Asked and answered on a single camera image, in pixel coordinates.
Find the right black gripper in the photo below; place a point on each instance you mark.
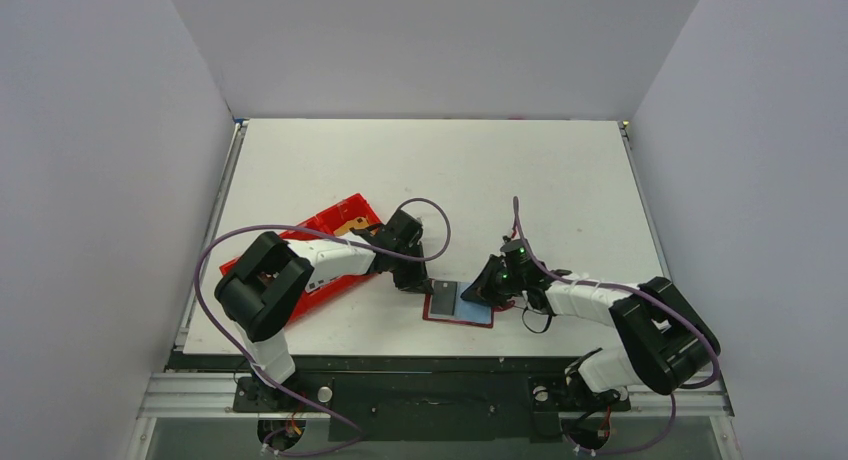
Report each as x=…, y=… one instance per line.
x=490, y=284

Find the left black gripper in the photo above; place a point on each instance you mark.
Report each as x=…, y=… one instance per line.
x=410, y=271

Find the red leather card holder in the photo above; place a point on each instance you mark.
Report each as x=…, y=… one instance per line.
x=466, y=313

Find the dark green VIP credit card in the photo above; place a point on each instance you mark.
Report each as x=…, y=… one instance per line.
x=443, y=298

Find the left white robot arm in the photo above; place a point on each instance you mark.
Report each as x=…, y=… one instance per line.
x=262, y=290

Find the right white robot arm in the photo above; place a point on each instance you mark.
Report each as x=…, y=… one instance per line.
x=663, y=341

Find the gold credit card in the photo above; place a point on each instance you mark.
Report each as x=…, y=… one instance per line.
x=358, y=226

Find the red plastic tray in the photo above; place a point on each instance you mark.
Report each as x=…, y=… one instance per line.
x=337, y=267

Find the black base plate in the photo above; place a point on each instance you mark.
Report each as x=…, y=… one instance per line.
x=426, y=398

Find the aluminium frame rail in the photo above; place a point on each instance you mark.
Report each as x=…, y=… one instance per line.
x=211, y=396

